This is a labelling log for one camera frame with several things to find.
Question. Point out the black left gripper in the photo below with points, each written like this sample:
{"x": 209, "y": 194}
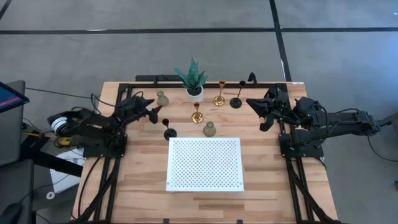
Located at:
{"x": 132, "y": 107}

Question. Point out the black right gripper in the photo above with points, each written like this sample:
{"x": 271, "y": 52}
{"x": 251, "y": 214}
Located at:
{"x": 280, "y": 105}

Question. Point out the ribbed glass candle holder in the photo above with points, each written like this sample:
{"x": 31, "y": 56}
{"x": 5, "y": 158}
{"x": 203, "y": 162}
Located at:
{"x": 209, "y": 130}
{"x": 162, "y": 100}

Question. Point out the tall black candlestick holder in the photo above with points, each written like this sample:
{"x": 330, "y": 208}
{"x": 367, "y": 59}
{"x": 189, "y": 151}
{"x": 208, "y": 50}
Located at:
{"x": 235, "y": 102}

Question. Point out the short black candlestick holder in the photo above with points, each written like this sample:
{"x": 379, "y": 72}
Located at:
{"x": 170, "y": 133}

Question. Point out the tall gold candlestick holder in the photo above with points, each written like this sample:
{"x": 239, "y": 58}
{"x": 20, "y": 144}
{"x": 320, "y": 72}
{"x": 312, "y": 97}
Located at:
{"x": 219, "y": 101}

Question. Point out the short gold candlestick holder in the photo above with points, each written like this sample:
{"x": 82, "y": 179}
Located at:
{"x": 197, "y": 117}

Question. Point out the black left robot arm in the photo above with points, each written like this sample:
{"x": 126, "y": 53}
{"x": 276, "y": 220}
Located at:
{"x": 93, "y": 124}

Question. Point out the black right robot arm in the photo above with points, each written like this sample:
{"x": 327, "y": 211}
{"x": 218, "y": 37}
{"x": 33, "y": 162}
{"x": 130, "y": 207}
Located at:
{"x": 342, "y": 121}

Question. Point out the black curved hook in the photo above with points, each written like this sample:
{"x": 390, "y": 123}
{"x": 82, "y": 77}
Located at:
{"x": 252, "y": 77}

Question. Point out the artificial plant in white pot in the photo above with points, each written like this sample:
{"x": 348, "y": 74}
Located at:
{"x": 194, "y": 93}

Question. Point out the white perforated metal shelf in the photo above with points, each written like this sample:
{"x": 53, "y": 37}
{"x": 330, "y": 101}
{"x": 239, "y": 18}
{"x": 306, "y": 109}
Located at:
{"x": 205, "y": 165}

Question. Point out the black stand beam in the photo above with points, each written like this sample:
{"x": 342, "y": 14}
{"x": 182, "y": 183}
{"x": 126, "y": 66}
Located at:
{"x": 53, "y": 161}

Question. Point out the white paper sheet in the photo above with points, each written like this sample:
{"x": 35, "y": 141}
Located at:
{"x": 62, "y": 183}

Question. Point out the laptop screen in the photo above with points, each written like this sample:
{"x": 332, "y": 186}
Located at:
{"x": 9, "y": 98}

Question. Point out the black aluminium table frame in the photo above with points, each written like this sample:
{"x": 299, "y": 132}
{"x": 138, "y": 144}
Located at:
{"x": 270, "y": 84}

